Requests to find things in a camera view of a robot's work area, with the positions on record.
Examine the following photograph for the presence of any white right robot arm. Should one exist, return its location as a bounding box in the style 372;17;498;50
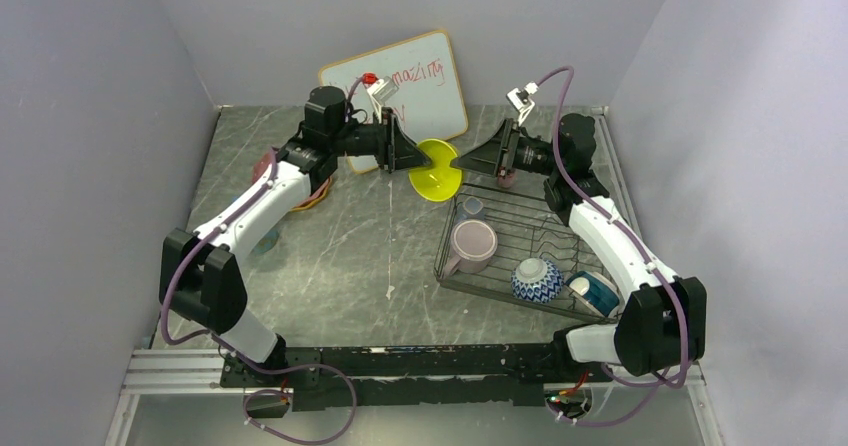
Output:
452;113;707;384

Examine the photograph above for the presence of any aluminium front frame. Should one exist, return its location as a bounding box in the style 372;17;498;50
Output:
104;346;727;446

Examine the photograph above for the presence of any lilac mug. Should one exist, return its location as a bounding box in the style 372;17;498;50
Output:
440;219;498;278

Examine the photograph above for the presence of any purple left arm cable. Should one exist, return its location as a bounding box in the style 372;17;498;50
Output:
158;75;372;446

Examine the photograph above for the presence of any aluminium rail at wall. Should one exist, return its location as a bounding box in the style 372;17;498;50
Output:
590;106;627;196

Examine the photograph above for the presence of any small grey-blue cup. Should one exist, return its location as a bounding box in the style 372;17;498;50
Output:
456;196;485;222

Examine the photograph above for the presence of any pink polka-dot plate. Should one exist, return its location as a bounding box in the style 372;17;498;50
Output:
251;148;278;184

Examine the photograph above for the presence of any yellow-green bowl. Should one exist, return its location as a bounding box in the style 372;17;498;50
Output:
408;139;463;202

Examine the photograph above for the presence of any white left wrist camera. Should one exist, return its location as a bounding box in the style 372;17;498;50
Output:
362;72;399;116

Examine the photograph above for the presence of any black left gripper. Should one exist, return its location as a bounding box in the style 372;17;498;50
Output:
330;108;432;172

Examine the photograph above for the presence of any blue butterfly mug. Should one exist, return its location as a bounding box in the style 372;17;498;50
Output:
253;229;280;255

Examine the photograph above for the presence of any blue zigzag pattern bowl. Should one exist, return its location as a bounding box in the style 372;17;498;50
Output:
510;258;564;304

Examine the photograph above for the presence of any black base bar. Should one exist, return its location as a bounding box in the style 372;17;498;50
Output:
220;338;611;412

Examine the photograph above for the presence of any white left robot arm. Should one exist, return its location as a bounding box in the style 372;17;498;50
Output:
159;78;430;386

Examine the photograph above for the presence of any teal white-dot bowl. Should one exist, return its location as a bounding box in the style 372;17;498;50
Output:
565;271;622;318

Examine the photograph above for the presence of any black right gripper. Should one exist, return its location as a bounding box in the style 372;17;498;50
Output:
451;118;563;178

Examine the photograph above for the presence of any pink-lid spice bottle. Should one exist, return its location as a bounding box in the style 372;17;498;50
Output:
497;171;517;189

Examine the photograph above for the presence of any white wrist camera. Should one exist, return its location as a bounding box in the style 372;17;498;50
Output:
506;82;539;126
362;72;399;116

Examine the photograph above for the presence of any black wire dish rack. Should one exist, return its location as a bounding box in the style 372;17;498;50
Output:
434;183;621;324

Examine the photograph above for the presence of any yellow polka-dot plate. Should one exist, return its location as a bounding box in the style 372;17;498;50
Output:
291;178;333;212

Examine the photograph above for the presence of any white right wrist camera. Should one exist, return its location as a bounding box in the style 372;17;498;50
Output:
506;82;539;126

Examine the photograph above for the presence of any yellow-framed whiteboard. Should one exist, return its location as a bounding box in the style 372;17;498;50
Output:
318;30;468;142

